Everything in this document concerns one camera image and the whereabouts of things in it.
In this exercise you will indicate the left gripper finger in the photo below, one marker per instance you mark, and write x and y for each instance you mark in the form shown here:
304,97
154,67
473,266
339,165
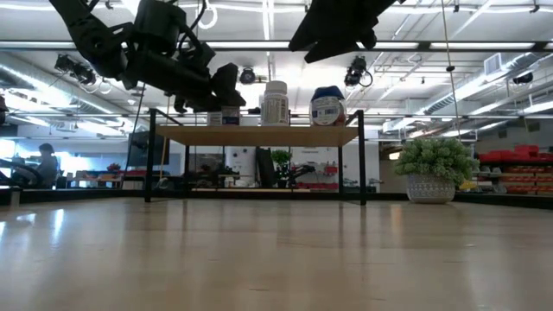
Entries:
226,86

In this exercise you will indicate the large dark background screen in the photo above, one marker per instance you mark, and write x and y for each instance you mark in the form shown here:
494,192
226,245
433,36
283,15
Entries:
140,149

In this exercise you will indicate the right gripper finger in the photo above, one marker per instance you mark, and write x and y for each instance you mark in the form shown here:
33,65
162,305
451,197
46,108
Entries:
319,21
345,34

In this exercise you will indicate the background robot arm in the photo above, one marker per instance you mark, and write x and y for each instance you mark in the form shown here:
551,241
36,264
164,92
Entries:
300,170

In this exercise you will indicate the pink bottle white cap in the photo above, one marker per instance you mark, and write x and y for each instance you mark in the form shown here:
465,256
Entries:
231,117

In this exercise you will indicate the black overhead camera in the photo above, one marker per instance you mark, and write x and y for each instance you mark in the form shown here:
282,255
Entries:
355,71

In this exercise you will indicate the blue-cap medicine bottle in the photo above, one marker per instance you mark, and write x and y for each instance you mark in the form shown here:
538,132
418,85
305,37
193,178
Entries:
327,110

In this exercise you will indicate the red storage bins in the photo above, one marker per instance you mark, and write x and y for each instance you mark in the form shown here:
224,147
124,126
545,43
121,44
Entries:
527,153

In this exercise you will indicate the green potted plant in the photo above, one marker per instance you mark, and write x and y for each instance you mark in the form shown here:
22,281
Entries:
432,160

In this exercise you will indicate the black ceiling-mounted device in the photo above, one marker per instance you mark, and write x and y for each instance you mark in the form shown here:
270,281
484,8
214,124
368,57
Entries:
65,63

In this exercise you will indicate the white background cabinet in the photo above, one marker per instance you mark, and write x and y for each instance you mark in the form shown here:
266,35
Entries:
242,164

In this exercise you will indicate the background work table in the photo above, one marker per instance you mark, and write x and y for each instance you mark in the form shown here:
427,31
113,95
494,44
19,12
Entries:
95,177

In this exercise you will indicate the large white-cap labelled bottle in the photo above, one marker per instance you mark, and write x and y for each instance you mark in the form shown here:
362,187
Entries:
275,105

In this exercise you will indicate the white air vent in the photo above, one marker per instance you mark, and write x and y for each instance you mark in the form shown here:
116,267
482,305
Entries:
492,64

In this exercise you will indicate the grey metal post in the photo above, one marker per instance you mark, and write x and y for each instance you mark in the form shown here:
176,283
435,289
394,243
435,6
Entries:
15,196

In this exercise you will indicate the small green background plant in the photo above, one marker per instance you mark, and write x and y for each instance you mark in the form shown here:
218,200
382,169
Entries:
281,157

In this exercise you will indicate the person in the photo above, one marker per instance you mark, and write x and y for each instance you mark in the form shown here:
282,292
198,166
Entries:
46,166

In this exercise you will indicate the wooden shelf black legs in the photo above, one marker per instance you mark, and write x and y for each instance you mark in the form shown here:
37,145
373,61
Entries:
259,136

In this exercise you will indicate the black aluminium table frame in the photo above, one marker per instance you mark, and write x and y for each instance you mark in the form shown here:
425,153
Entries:
86,195

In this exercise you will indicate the black ceiling fixture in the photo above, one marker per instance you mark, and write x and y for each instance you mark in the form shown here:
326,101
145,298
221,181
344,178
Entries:
523,78

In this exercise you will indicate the black round ceiling camera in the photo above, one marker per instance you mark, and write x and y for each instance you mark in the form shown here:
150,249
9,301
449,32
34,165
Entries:
247,76

